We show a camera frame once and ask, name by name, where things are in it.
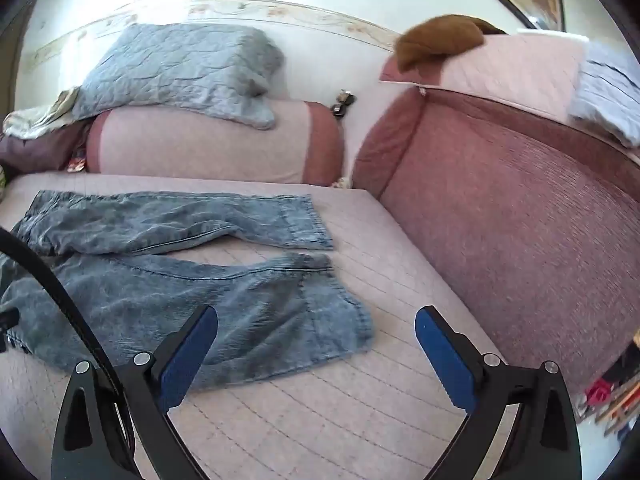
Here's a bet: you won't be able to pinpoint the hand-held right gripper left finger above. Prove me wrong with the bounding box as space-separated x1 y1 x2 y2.
50 305 220 480

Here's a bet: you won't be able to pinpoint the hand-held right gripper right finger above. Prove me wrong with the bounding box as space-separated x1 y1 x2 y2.
414 305 583 480

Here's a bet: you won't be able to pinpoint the blue denim pants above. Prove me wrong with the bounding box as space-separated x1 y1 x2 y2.
0 190 375 391

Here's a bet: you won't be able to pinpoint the pink quilted seat cover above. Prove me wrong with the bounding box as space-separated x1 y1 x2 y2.
0 174 586 480

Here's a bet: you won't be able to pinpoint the dark pink sofa back cushion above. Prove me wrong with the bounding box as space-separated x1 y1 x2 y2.
351 85 640 396

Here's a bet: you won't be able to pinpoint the colourful floor clutter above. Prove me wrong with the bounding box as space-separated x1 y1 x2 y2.
575 330 640 436

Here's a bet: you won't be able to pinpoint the dark purple cloth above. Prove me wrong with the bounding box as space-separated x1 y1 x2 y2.
0 122 96 176

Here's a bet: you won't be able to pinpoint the pink bolster cushion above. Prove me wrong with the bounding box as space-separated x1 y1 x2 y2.
86 101 346 187

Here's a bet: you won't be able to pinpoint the white crumpled cloth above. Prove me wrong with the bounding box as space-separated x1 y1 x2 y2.
2 87 81 140

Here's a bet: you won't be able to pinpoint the light blue quilted blanket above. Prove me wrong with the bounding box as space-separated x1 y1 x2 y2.
72 23 285 131

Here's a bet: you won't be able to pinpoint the pink quilted backrest cover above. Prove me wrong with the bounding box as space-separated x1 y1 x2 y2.
379 30 588 123

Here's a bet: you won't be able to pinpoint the light blue folded cloth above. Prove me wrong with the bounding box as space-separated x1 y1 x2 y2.
567 42 640 148

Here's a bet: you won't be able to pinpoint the brown fuzzy cloth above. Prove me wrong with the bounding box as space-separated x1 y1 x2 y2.
394 14 508 73

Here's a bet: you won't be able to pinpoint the black braided cable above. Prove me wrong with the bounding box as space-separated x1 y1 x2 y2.
0 227 137 463

